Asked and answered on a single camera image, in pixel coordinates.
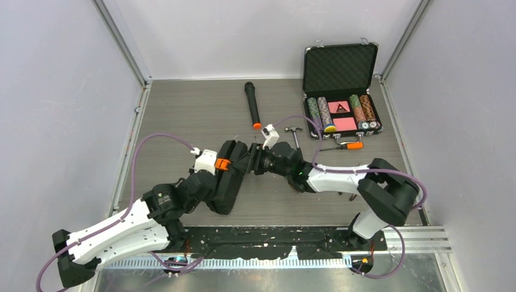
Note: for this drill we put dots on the open poker chip case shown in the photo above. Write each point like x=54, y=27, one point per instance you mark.
x=336, y=90

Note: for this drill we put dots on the orange handled screwdriver by case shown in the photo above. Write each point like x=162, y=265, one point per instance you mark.
x=346, y=146

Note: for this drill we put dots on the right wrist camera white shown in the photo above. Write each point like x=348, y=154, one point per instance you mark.
x=271, y=136

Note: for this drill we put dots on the black microphone orange end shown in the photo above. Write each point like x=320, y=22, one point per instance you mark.
x=250, y=92

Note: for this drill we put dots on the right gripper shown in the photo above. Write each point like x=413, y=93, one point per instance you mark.
x=254, y=159

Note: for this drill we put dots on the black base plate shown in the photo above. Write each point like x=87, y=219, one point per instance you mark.
x=271, y=242

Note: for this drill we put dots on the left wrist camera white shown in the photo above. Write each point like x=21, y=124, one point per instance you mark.
x=205, y=160

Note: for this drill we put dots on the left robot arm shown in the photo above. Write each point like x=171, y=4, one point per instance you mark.
x=152, y=223

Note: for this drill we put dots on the black tool kit case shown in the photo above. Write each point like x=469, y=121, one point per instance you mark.
x=229, y=181

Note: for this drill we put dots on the claw hammer black handle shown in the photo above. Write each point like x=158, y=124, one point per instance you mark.
x=294, y=131

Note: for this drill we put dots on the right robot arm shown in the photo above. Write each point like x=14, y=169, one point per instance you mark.
x=389, y=193

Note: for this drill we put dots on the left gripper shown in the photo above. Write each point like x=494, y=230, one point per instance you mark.
x=211, y=194

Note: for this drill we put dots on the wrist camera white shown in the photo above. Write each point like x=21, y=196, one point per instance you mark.
x=271, y=136
x=205, y=160

